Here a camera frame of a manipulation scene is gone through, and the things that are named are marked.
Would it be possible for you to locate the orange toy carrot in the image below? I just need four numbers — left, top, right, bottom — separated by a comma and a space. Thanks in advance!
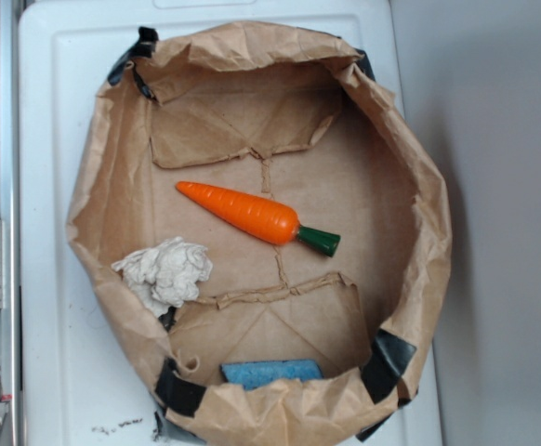
176, 181, 341, 257

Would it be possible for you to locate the brown paper bag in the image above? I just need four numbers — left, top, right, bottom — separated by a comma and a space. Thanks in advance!
66, 21, 452, 445

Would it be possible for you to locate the crumpled white paper towel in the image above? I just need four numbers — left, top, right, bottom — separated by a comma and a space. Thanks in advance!
112, 236, 213, 318

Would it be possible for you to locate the blue sponge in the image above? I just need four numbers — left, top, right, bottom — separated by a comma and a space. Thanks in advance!
220, 360, 323, 390

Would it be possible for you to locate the white plastic tray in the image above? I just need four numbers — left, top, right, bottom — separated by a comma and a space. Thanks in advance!
18, 0, 446, 446

